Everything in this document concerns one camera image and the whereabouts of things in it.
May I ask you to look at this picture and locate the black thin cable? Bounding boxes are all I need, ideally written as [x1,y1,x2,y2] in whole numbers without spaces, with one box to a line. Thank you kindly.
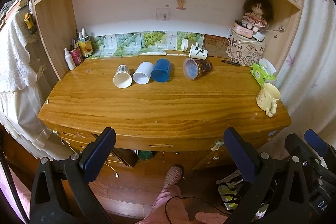
[164,195,232,224]

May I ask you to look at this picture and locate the red tube container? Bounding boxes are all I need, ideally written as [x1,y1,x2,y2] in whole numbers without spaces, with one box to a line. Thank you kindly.
[70,47,84,66]

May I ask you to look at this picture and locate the brown haired rag doll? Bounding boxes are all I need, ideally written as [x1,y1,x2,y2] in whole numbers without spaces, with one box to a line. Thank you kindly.
[241,0,274,33]

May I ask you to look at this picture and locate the beige printed storage bag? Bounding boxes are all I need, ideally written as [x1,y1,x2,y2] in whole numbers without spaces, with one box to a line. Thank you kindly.
[226,30,266,66]

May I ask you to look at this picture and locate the pink slipper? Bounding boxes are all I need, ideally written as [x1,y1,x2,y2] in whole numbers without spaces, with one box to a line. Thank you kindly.
[163,165,183,187]

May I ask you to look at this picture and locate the pink oval box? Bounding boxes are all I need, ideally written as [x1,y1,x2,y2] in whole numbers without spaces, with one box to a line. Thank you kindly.
[231,22,253,39]

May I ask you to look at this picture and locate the plain white paper cup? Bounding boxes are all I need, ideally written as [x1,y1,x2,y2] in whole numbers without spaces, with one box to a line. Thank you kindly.
[133,61,154,85]

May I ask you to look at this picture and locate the brown cartoon cardboard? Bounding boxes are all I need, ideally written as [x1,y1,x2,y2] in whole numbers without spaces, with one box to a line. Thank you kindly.
[203,35,229,59]

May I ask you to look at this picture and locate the person's pink trouser leg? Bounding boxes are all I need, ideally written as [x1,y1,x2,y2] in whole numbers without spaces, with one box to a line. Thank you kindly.
[136,184,229,224]

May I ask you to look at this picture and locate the blue plastic cup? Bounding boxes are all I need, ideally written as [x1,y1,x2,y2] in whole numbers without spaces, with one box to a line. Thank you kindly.
[151,58,171,83]

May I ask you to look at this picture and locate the cream ceramic mug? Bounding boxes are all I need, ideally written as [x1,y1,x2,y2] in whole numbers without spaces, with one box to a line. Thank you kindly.
[256,83,281,118]

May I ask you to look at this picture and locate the patterned paper cup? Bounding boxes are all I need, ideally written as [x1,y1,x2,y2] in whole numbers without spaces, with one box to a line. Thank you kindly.
[113,65,132,89]

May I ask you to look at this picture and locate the white floral curtain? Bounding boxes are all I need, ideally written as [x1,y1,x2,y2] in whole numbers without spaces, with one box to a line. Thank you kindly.
[262,0,336,156]

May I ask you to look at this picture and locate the black pen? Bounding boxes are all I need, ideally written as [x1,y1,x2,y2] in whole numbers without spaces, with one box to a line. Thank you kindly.
[221,59,241,67]

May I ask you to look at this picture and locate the brown printed lidded cup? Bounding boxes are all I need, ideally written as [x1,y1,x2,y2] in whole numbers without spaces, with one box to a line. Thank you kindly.
[183,58,213,80]

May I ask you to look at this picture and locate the panda paper cup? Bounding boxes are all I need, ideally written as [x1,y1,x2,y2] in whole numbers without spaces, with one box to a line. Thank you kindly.
[189,45,208,60]

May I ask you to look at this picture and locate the brown sleeve coffee cup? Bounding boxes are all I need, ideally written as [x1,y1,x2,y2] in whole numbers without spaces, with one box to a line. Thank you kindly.
[181,38,199,51]

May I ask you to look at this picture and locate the white lace cloth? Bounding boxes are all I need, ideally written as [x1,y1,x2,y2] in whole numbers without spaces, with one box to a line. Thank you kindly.
[1,8,72,160]

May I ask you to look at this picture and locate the green tissue box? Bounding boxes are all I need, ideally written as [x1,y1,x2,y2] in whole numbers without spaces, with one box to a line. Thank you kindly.
[250,58,277,87]

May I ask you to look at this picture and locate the green leaf calendar cards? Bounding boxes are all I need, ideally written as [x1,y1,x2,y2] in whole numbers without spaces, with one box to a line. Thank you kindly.
[90,31,205,59]

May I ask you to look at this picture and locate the wooden shelf unit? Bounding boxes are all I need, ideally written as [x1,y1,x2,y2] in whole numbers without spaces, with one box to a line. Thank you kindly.
[33,0,304,79]

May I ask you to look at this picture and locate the white spray bottle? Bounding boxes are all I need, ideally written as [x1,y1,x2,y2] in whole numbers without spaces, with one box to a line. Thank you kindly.
[64,48,76,71]

